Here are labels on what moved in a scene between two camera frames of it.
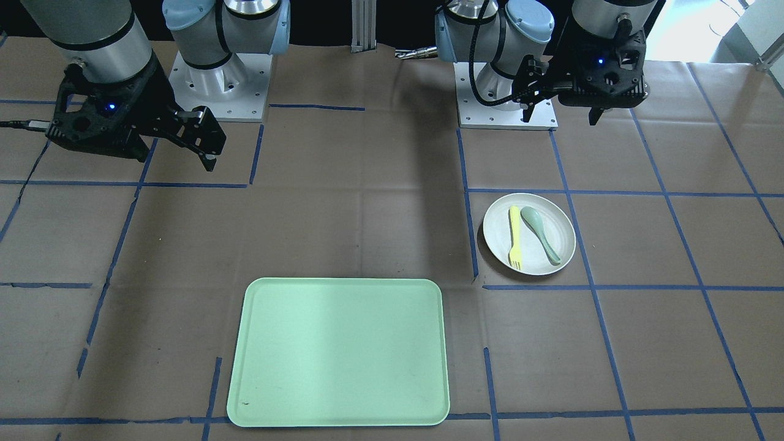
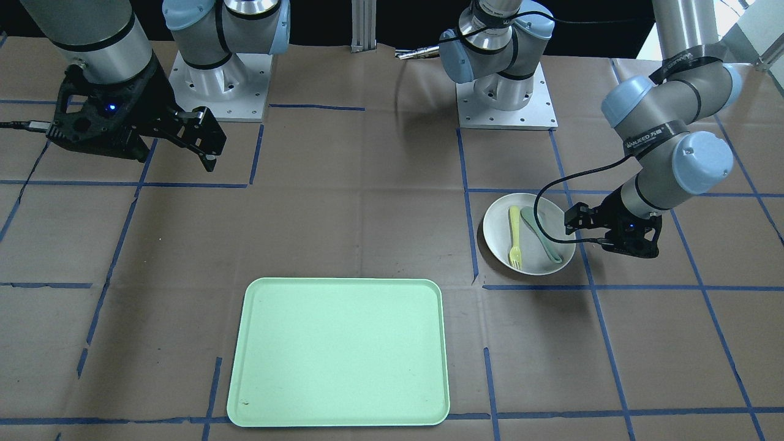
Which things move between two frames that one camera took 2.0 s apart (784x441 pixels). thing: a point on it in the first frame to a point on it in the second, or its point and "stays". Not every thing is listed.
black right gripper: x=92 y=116 stays
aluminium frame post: x=363 y=25 stays
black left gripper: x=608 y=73 to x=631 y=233
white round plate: x=535 y=258 stays
